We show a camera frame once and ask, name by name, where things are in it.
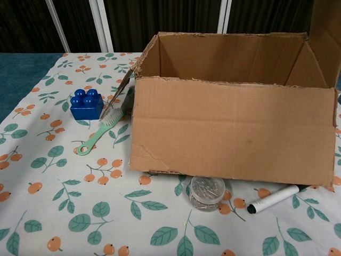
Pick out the green handled brush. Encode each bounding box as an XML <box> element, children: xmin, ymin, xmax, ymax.
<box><xmin>76</xmin><ymin>106</ymin><xmax>126</xmax><ymax>156</ymax></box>

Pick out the teal table cover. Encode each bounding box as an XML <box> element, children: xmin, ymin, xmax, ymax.
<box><xmin>0</xmin><ymin>52</ymin><xmax>64</xmax><ymax>123</ymax></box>

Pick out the blue toy building block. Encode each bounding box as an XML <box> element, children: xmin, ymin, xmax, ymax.
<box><xmin>70</xmin><ymin>89</ymin><xmax>104</xmax><ymax>121</ymax></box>

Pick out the brown cardboard box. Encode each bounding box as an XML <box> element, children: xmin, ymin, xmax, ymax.
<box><xmin>100</xmin><ymin>0</ymin><xmax>341</xmax><ymax>188</ymax></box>

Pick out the floral print tablecloth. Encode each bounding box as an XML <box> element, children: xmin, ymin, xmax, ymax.
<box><xmin>0</xmin><ymin>52</ymin><xmax>341</xmax><ymax>256</ymax></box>

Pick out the clear round jar of pins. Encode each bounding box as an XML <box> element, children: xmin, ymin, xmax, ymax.
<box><xmin>190</xmin><ymin>175</ymin><xmax>226</xmax><ymax>213</ymax></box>

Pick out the wide white frame post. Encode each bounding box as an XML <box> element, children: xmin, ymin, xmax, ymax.
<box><xmin>89</xmin><ymin>0</ymin><xmax>115</xmax><ymax>53</ymax></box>

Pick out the white marker with black cap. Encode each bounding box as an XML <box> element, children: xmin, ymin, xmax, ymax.
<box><xmin>247</xmin><ymin>185</ymin><xmax>311</xmax><ymax>215</ymax></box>

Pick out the thin white frame post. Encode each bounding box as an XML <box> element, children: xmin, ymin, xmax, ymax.
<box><xmin>45</xmin><ymin>0</ymin><xmax>70</xmax><ymax>53</ymax></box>

